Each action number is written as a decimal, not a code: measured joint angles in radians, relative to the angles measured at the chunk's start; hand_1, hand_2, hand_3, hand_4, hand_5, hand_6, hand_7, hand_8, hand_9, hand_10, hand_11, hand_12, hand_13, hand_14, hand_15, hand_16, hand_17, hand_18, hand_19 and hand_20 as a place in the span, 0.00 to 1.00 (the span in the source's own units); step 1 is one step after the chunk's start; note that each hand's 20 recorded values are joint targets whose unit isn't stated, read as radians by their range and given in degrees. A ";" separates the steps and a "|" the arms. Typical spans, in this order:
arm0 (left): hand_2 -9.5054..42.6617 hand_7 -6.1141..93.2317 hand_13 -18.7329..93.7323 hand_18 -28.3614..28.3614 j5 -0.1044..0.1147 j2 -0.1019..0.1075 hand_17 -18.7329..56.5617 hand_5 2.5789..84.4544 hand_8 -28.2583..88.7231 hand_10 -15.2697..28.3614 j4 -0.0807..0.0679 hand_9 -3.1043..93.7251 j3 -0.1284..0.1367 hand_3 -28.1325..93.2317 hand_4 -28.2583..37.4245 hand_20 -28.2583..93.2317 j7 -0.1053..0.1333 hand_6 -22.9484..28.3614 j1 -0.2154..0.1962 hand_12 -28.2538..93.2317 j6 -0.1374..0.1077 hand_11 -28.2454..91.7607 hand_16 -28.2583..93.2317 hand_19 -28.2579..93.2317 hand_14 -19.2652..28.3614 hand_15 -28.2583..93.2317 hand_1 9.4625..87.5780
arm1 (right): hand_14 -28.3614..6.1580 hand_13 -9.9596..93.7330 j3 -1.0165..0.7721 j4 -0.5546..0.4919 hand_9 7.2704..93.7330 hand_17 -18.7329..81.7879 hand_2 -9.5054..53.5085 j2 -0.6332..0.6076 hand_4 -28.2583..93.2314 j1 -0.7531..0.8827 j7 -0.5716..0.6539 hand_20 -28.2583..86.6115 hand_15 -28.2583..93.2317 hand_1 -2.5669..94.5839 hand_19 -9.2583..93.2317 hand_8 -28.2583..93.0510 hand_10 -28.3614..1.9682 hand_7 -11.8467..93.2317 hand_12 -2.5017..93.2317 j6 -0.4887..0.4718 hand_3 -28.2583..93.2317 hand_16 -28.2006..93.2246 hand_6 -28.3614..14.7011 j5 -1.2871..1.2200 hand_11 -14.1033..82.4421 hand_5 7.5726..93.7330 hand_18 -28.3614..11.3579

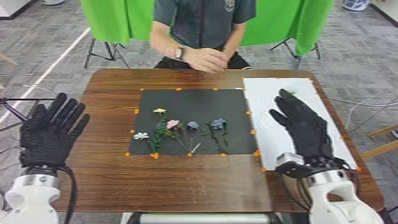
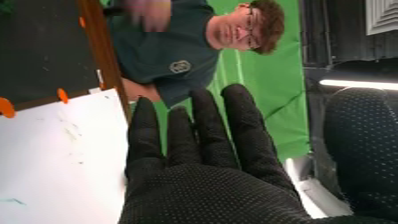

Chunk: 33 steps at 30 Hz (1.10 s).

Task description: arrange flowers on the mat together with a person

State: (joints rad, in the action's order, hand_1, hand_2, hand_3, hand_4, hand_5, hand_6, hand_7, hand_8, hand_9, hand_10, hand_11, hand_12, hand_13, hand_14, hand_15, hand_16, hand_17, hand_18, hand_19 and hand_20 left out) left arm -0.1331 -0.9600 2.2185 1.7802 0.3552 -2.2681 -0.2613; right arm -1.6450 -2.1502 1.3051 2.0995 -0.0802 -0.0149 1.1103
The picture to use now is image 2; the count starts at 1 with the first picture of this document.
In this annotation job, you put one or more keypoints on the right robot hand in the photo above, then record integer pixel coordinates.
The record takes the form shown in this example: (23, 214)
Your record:
(218, 193)

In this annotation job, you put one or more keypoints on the person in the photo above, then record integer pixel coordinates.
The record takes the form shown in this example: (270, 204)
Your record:
(171, 50)

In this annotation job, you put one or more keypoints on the dark mat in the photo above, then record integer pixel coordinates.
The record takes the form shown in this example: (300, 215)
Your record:
(44, 50)

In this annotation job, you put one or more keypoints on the white sheet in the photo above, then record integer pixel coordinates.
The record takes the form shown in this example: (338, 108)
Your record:
(59, 166)

